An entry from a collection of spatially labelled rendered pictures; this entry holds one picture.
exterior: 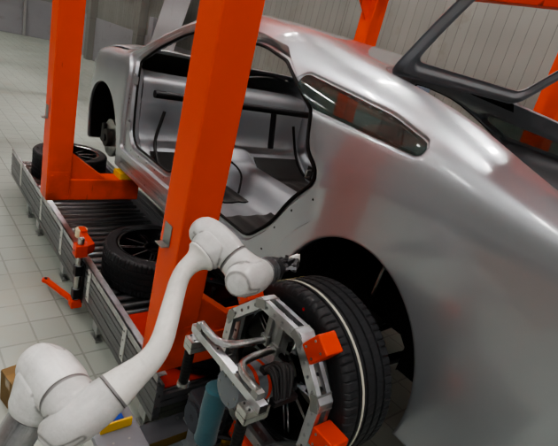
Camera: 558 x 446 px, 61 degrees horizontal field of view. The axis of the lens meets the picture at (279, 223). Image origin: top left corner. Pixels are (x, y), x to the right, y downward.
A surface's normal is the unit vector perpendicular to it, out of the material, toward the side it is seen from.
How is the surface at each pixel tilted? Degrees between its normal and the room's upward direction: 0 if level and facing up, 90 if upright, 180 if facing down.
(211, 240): 44
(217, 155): 90
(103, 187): 90
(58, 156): 90
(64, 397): 33
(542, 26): 90
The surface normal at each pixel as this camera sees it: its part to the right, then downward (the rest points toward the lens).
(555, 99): -0.77, 0.04
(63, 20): 0.59, 0.42
